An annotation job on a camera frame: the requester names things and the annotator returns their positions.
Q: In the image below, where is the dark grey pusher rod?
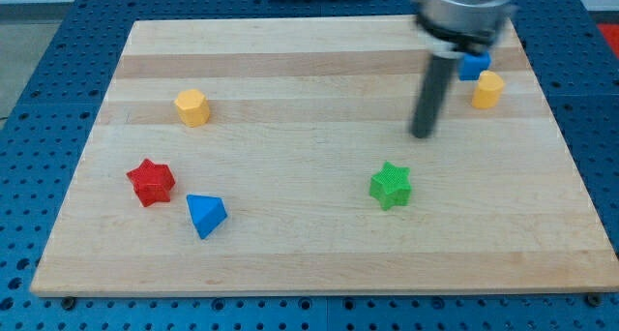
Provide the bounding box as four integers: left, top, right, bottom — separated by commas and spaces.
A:
409, 54, 458, 138

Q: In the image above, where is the wooden board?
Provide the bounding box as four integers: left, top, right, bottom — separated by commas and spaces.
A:
31, 15, 618, 297

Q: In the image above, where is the blue triangle block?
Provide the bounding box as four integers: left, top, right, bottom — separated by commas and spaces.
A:
186, 195, 227, 240

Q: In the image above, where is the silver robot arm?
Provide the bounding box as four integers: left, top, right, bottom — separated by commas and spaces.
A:
412, 0, 516, 59

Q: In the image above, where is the red star block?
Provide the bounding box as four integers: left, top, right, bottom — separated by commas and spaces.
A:
126, 159, 175, 207

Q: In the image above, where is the blue cube block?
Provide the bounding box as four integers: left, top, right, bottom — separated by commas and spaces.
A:
458, 52, 491, 81

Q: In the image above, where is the yellow hexagon block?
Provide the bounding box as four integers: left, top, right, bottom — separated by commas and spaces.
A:
174, 89, 210, 128

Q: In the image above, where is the yellow half-round block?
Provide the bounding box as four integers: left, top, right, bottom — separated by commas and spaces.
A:
471, 70, 505, 109

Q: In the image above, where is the green star block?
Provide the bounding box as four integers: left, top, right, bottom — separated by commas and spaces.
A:
368, 162, 412, 211

